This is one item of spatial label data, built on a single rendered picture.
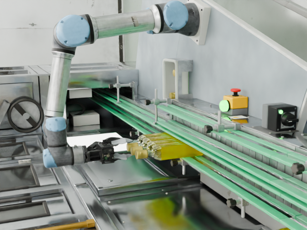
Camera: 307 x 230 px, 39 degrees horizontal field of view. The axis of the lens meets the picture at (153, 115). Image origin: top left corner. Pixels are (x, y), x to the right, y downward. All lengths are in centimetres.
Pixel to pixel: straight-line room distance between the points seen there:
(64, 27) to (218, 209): 87
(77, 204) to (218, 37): 90
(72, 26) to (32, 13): 384
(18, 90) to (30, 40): 276
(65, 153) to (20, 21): 388
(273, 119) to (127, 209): 61
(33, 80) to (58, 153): 110
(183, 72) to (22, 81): 107
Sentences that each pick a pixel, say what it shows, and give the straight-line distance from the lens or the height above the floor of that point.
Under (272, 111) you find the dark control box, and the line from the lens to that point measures 144.
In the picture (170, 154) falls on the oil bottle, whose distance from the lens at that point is 174.
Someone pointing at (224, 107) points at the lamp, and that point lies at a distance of 167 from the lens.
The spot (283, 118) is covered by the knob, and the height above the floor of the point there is 82.
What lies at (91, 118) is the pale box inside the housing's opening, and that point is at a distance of 296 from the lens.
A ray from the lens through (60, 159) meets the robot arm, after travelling 170.
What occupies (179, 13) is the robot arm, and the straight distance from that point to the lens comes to 180.
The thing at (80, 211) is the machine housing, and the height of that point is 141.
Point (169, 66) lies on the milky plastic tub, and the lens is 224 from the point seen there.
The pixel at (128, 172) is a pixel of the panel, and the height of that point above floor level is 115.
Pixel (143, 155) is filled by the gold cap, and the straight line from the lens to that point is 171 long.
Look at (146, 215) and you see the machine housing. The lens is 157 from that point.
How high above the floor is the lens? 168
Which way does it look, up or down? 20 degrees down
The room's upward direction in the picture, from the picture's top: 95 degrees counter-clockwise
